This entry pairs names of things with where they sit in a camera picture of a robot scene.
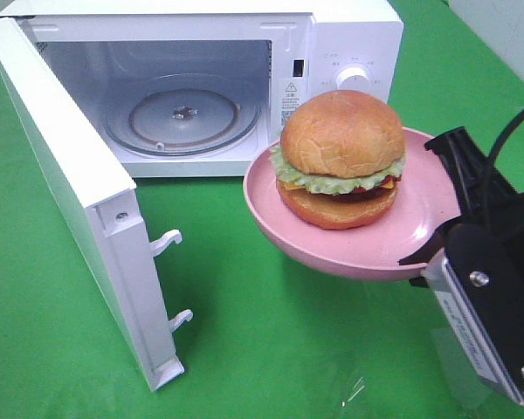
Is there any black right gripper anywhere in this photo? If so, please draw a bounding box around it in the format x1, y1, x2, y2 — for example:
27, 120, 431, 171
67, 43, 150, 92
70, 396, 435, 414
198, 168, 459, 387
398, 127, 524, 287

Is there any pink round plate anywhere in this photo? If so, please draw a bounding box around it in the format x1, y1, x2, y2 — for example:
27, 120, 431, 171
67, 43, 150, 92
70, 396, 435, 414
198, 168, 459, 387
243, 128, 459, 281

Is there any toy hamburger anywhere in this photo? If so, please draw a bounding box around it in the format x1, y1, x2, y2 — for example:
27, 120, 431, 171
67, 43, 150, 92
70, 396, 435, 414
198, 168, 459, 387
269, 90, 405, 230

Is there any white microwave door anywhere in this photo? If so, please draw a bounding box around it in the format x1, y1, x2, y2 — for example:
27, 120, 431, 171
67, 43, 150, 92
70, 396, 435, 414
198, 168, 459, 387
0, 17, 193, 390

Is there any upper white microwave knob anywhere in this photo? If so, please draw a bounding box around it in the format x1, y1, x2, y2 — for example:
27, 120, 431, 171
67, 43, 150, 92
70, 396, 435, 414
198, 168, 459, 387
334, 65, 371, 93

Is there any glass microwave turntable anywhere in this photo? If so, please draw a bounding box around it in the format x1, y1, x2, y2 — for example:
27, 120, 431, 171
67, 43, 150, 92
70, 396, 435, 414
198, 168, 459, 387
103, 73, 267, 157

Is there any white microwave oven body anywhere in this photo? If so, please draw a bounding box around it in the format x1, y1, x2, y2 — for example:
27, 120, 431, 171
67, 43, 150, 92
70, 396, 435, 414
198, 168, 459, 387
0, 1, 403, 178

